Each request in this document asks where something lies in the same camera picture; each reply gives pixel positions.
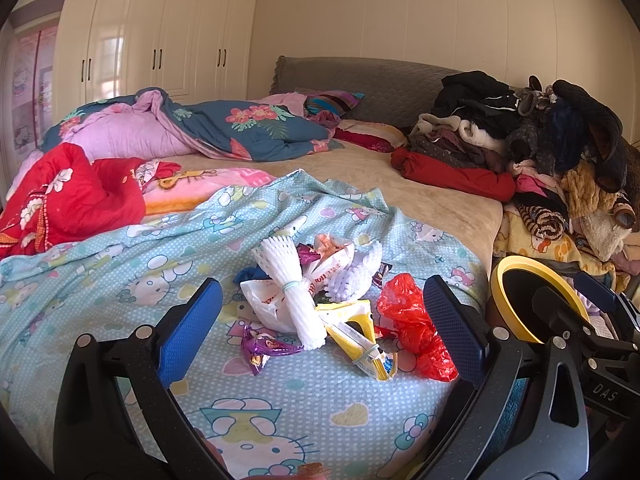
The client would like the red plastic bag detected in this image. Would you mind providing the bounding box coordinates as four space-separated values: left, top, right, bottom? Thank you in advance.
376 273 459 382

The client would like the purple snack wrapper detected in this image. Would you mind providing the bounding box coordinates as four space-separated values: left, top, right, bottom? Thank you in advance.
240 326 304 376

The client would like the white red-printed plastic bag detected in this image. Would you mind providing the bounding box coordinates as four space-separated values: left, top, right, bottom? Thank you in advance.
240 236 355 335

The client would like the white foam net bundle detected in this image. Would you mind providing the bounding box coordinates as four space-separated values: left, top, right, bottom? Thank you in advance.
252 236 326 350

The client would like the yellow rimmed black trash bin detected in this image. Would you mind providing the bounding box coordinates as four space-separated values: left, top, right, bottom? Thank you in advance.
485 256 591 344

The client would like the blue plastic scrap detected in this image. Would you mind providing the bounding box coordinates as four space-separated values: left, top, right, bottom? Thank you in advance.
233 266 269 285

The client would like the pile of mixed clothes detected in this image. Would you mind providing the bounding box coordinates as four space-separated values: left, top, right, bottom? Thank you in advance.
402 70 639 292

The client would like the beige bed sheet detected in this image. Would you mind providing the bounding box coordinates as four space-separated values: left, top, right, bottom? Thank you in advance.
171 144 502 269

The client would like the light blue Hello Kitty blanket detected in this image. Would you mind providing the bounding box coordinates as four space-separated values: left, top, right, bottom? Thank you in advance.
1 170 487 479

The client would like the pink cartoon blanket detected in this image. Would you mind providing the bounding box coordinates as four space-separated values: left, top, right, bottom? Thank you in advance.
136 160 276 216

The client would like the red folded garment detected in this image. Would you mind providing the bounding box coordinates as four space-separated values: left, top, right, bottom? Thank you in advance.
390 148 516 203

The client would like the red floral quilt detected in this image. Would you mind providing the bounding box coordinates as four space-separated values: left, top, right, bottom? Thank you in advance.
1 143 181 258

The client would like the blue and pink floral quilt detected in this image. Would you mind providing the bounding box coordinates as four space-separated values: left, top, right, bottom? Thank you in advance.
38 87 341 162

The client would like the grey quilted headboard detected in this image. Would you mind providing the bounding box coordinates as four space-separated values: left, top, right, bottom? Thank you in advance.
270 55 455 129

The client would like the striped colourful pillow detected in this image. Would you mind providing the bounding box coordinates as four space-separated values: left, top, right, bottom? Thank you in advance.
304 90 366 117

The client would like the Hello Kitty sliding door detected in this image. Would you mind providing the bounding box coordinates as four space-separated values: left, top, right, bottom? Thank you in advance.
11 25 58 159

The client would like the white built-in wardrobe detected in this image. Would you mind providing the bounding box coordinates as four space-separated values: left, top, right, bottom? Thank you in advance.
52 0 256 120

